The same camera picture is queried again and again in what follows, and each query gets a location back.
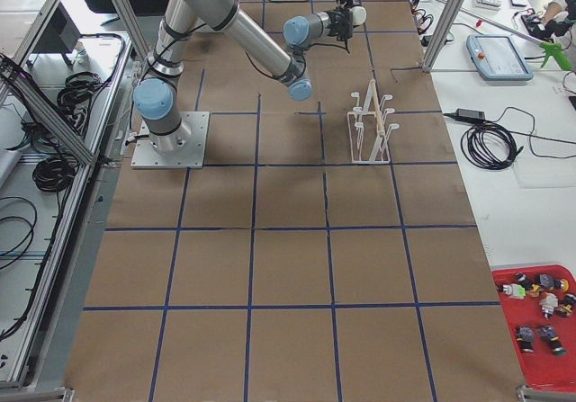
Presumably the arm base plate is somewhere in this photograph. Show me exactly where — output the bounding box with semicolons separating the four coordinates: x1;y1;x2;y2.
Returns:
131;112;210;169

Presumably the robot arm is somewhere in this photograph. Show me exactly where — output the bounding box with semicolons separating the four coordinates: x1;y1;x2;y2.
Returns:
133;0;367;154

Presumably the green plastic clamp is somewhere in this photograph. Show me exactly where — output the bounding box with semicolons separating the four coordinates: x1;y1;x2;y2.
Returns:
539;41;573;71

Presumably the red parts tray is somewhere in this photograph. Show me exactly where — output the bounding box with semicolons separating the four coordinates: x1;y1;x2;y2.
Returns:
492;264;575;393

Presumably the white wire cup rack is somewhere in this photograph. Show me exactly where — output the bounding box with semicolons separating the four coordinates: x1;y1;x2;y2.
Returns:
346;79;400;165

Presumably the coiled black cable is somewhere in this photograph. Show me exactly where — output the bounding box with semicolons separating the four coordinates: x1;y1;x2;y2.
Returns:
462;122;523;170

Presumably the blue teach pendant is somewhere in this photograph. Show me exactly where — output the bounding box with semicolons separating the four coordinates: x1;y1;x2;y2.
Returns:
465;34;534;81

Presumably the white plastic cup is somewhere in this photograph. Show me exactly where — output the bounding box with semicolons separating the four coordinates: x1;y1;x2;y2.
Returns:
349;5;367;28

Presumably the black power adapter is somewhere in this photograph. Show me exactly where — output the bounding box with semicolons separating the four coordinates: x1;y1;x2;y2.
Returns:
445;108;486;124

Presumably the aluminium frame post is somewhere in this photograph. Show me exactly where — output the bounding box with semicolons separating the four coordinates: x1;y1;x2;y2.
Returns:
421;0;464;73

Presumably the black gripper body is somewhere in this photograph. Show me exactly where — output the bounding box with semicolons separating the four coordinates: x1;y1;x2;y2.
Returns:
328;0;355;52

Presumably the man in white shirt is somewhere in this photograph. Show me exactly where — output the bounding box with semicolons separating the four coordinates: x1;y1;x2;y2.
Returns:
542;0;575;40

